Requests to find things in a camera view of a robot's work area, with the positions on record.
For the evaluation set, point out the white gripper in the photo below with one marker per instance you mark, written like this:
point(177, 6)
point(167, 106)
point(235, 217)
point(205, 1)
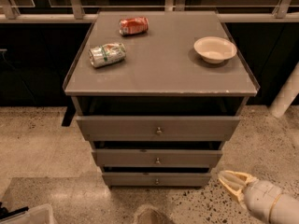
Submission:
point(260, 196)

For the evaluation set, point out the grey bottom drawer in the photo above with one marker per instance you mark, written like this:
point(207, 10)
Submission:
point(156, 179)

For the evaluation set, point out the grey drawer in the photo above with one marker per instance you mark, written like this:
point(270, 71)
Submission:
point(157, 128)
point(156, 158)
point(156, 179)

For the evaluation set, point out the grey drawer cabinet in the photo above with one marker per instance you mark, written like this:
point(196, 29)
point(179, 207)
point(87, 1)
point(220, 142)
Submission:
point(161, 75)

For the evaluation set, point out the grey middle drawer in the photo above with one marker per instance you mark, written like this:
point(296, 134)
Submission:
point(156, 158)

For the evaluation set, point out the grey top drawer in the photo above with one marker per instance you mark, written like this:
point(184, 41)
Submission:
point(157, 128)

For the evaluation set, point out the white diagonal pole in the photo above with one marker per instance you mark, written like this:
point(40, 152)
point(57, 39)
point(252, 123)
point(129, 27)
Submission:
point(286, 95)

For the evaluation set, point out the white paper bowl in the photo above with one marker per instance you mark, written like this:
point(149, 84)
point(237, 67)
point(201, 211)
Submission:
point(214, 49)

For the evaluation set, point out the green white soda can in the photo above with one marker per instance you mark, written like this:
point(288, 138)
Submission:
point(107, 54)

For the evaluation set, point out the orange crushed soda can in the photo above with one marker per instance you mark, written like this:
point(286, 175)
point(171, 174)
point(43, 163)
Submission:
point(133, 26)

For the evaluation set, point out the clear plastic bin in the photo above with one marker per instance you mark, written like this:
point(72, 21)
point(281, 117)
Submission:
point(42, 214)

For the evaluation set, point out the metal railing frame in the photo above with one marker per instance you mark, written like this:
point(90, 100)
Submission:
point(25, 10)

